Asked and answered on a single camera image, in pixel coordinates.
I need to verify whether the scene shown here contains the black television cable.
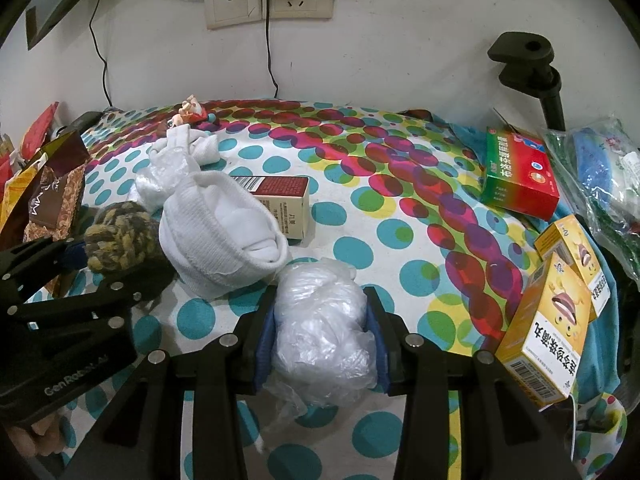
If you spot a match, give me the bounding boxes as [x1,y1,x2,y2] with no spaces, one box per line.
[89,0,112,109]

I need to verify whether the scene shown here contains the red paper bag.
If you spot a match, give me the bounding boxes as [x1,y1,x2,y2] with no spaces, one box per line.
[20,102,60,162]

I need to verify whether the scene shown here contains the green and red medicine box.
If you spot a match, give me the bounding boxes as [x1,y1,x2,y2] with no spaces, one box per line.
[481,127,561,221]

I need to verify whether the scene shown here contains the braided rope ball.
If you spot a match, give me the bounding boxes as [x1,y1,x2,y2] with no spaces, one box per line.
[82,201,169,274]

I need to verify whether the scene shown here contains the person's left hand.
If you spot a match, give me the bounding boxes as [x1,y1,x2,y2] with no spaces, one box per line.
[7,417,68,458]

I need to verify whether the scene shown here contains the black set-top box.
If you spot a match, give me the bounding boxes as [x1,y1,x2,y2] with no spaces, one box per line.
[66,109,107,134]

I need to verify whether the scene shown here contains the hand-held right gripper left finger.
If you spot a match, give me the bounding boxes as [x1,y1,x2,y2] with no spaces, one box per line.
[60,302,278,480]

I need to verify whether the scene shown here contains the beige wall switch plate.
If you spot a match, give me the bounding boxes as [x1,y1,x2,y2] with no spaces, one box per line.
[204,0,264,30]

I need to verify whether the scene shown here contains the black clamp stand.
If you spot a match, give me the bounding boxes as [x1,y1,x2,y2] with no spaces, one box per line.
[487,32,569,131]

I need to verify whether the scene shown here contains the yellow medicine box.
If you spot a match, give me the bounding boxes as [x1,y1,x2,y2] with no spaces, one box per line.
[534,214,612,322]
[495,252,594,408]

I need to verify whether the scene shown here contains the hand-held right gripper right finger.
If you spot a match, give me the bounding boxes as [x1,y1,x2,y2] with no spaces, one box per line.
[362,286,583,480]

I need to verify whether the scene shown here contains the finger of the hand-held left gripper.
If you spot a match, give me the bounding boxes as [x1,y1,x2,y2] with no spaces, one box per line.
[0,237,90,306]
[0,266,174,334]

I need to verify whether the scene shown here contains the black adapter cable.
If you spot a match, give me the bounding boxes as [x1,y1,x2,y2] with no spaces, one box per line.
[263,0,280,99]

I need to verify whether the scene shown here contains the brown snack bag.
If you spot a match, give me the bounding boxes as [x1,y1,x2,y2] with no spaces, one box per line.
[22,130,92,244]

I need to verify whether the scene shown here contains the maroon carton box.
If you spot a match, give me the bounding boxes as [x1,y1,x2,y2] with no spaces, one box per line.
[229,175,311,242]

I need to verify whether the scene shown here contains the clear bag with blue packs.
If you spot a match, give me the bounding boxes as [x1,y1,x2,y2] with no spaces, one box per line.
[542,117,640,281]

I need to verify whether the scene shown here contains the yellow snack bag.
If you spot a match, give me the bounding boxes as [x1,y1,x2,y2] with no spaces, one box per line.
[0,159,46,242]

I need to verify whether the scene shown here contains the white sock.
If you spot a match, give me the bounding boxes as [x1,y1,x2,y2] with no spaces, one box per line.
[148,126,222,172]
[159,171,293,300]

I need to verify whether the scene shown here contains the small figurine toy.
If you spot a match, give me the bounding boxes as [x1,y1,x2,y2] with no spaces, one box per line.
[159,95,216,136]

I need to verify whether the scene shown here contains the clear plastic bag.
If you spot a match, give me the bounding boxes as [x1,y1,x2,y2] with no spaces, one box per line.
[259,257,382,453]
[134,161,192,209]

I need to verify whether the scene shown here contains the polka dot tablecloth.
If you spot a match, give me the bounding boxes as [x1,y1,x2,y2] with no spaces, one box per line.
[50,100,628,480]

